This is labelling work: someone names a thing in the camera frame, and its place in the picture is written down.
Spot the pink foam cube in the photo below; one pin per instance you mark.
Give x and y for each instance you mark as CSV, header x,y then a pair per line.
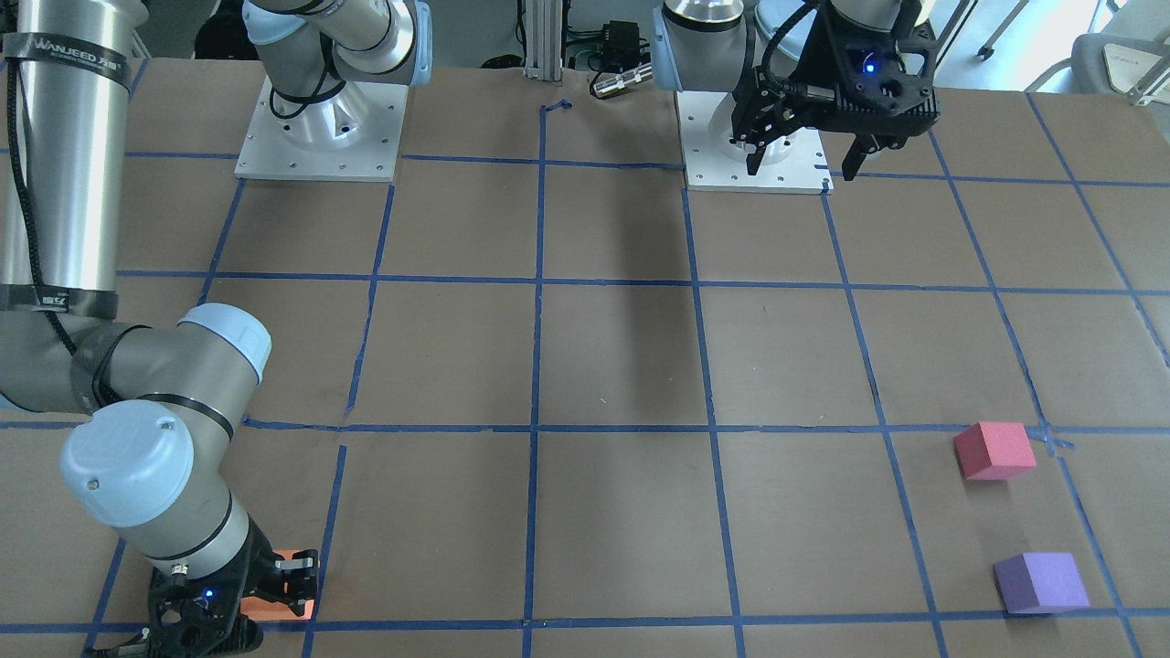
x,y
994,451

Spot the orange foam cube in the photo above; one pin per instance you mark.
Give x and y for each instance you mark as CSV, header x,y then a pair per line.
x,y
265,591

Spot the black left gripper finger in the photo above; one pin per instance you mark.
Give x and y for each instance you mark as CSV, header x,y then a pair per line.
x,y
756,142
856,155

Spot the aluminium frame post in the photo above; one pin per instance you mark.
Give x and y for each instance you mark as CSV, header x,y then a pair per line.
x,y
543,40

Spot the purple foam cube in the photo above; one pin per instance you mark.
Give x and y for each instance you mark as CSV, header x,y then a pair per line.
x,y
1040,583

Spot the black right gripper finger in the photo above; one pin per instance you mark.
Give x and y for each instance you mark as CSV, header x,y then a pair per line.
x,y
296,609
297,568

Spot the brown paper mat blue grid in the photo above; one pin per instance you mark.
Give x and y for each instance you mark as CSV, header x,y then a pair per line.
x,y
540,399

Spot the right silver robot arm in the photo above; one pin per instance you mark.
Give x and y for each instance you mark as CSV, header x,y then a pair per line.
x,y
162,405

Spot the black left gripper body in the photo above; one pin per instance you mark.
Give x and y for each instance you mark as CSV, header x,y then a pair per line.
x,y
816,57

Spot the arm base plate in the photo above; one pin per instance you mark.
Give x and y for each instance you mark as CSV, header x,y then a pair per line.
x,y
353,137
713,162

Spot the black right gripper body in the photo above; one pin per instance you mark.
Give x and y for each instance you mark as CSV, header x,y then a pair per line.
x,y
259,559

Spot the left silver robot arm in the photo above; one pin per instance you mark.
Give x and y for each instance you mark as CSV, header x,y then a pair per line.
x,y
702,46

